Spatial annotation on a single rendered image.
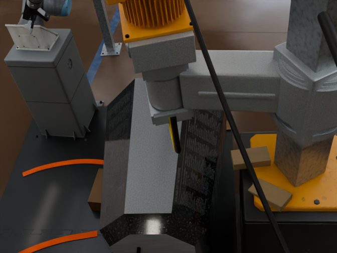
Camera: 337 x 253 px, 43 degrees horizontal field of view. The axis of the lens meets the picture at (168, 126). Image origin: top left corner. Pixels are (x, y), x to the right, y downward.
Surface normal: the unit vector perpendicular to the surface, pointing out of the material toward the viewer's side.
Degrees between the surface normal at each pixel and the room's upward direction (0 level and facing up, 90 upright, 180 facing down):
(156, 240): 90
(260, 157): 0
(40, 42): 90
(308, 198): 0
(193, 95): 90
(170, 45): 90
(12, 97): 0
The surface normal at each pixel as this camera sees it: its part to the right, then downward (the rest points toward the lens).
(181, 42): 0.15, 0.72
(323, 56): 0.44, 0.63
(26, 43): -0.21, 0.74
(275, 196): -0.26, -0.74
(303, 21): -0.89, 0.40
